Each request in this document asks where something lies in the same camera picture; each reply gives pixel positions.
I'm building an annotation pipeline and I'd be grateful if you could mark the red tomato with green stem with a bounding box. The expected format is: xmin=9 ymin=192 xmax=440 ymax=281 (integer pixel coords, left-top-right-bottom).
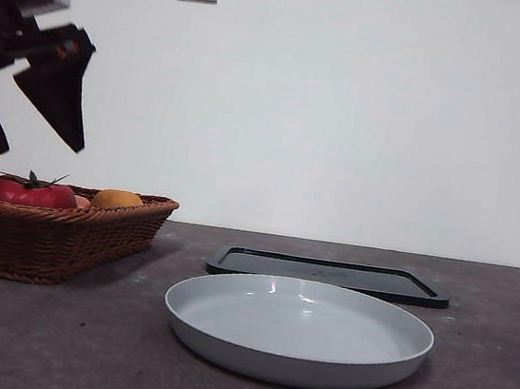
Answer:
xmin=0 ymin=165 xmax=83 ymax=211

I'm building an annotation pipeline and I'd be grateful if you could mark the orange round fruit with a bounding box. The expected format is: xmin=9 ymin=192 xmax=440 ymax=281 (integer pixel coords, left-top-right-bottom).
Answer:
xmin=89 ymin=186 xmax=146 ymax=216

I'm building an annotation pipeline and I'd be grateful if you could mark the brown woven wicker basket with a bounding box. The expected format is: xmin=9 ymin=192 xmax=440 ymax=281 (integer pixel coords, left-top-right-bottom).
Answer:
xmin=0 ymin=174 xmax=182 ymax=302

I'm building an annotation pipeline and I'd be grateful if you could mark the pale grey round plate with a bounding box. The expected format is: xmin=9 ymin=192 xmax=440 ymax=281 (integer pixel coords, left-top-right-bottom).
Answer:
xmin=155 ymin=261 xmax=442 ymax=389

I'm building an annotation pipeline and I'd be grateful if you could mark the dark rectangular tray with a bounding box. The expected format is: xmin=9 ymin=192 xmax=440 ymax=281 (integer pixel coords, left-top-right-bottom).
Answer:
xmin=204 ymin=242 xmax=454 ymax=311

